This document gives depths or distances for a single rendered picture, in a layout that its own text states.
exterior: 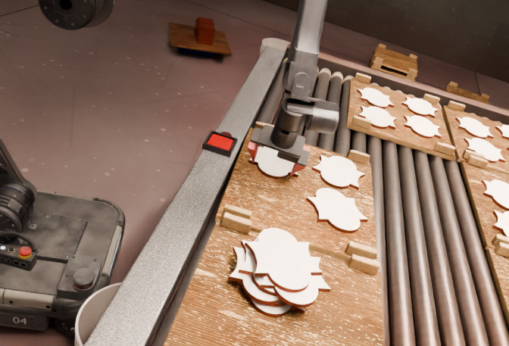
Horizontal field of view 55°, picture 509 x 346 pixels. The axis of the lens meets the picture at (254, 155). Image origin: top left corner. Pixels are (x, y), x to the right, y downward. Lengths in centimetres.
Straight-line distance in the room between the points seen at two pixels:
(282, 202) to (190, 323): 40
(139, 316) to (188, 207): 30
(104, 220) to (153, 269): 110
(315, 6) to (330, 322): 62
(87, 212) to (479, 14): 502
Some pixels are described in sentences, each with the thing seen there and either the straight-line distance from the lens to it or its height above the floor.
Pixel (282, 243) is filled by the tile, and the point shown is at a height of 99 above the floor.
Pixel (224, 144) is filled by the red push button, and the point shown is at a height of 93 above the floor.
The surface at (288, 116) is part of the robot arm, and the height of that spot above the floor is 113.
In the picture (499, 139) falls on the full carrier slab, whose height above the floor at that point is 94.
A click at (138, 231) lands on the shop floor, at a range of 232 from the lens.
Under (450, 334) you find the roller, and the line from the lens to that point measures 104.
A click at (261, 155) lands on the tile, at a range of 122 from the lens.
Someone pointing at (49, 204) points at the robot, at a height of 24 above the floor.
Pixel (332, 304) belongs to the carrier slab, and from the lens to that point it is 93.
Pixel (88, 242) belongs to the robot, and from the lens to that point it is 191.
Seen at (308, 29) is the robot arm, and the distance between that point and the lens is 104.
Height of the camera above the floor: 159
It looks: 32 degrees down
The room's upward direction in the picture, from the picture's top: 16 degrees clockwise
